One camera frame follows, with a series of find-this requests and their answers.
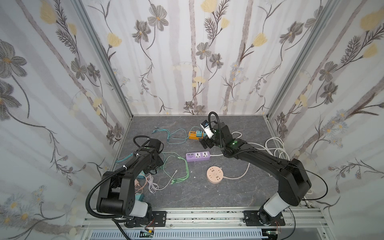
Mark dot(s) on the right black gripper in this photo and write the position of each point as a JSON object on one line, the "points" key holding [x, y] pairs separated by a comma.
{"points": [[210, 141]]}

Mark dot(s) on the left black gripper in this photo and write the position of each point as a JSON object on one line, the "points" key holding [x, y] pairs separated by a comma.
{"points": [[157, 162]]}

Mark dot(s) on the purple power strip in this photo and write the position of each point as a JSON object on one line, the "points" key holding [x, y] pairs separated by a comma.
{"points": [[198, 156]]}

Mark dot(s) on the orange power strip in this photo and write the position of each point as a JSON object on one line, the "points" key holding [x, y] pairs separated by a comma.
{"points": [[194, 137]]}

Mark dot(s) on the pink round power strip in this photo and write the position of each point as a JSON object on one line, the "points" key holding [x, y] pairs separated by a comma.
{"points": [[215, 175]]}

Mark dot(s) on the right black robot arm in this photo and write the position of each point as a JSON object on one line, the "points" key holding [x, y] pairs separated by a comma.
{"points": [[293, 180]]}

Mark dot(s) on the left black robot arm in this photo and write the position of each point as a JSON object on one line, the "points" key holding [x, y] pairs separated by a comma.
{"points": [[114, 197]]}

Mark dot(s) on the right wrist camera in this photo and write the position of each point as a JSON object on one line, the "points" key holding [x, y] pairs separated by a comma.
{"points": [[207, 129]]}

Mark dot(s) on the teal charger near rail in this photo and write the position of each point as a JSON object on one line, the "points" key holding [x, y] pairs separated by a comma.
{"points": [[139, 197]]}

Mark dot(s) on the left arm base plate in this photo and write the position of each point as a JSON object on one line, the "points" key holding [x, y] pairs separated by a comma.
{"points": [[152, 220]]}

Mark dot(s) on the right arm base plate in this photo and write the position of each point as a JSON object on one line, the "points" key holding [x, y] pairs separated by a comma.
{"points": [[255, 219]]}

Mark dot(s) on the white slotted cable duct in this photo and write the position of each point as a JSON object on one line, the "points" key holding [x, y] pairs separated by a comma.
{"points": [[202, 234]]}

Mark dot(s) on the aluminium mounting rail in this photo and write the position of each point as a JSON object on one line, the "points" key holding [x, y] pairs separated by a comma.
{"points": [[234, 218]]}

